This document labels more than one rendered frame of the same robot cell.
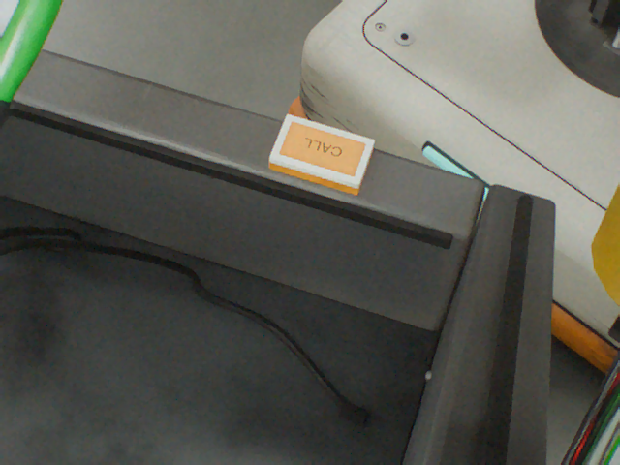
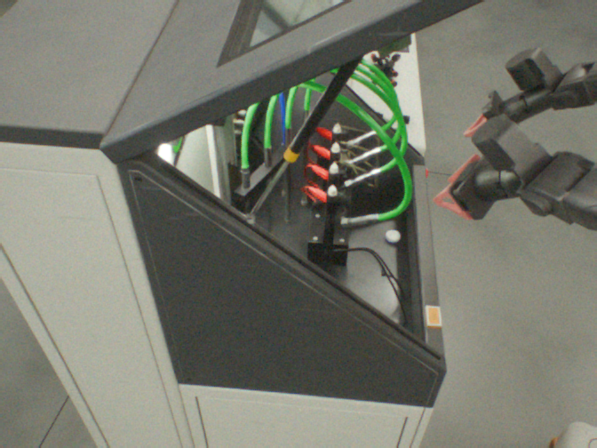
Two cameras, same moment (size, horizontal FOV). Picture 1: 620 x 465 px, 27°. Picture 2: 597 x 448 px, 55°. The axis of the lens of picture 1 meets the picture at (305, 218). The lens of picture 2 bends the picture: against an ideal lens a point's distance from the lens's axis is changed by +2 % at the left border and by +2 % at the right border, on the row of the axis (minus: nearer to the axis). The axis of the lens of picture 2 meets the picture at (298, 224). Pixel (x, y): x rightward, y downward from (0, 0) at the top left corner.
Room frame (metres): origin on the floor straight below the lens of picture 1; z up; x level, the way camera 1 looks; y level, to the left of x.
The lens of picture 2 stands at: (-0.04, -0.67, 1.97)
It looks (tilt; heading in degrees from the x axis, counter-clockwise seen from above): 46 degrees down; 81
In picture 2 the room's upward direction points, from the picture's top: 1 degrees clockwise
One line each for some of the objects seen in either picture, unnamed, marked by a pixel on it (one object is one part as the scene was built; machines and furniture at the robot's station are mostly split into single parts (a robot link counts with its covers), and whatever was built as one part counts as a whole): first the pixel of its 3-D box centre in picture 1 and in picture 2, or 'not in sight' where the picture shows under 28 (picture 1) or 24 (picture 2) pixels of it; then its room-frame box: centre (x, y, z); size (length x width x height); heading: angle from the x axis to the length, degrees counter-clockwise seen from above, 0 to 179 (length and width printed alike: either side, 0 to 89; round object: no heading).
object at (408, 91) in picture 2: not in sight; (385, 84); (0.49, 0.91, 0.97); 0.70 x 0.22 x 0.03; 77
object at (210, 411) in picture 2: not in sight; (310, 354); (0.15, 0.27, 0.39); 0.70 x 0.58 x 0.79; 77
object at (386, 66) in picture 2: not in sight; (386, 66); (0.49, 0.95, 1.01); 0.23 x 0.11 x 0.06; 77
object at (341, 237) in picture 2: not in sight; (330, 215); (0.21, 0.38, 0.91); 0.34 x 0.10 x 0.15; 77
